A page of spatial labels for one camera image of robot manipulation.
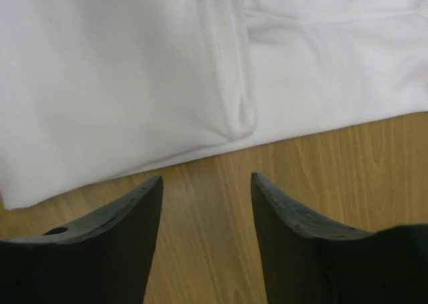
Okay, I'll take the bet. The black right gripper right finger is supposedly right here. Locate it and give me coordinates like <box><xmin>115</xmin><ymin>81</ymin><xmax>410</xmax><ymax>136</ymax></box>
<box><xmin>251</xmin><ymin>173</ymin><xmax>427</xmax><ymax>303</ymax></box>

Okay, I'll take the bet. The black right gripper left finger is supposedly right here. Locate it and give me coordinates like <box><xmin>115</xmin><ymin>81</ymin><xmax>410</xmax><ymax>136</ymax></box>
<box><xmin>1</xmin><ymin>176</ymin><xmax>163</xmax><ymax>303</ymax></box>

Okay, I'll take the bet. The white t-shirt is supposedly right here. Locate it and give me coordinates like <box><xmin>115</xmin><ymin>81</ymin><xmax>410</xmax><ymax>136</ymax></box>
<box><xmin>1</xmin><ymin>0</ymin><xmax>427</xmax><ymax>209</ymax></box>

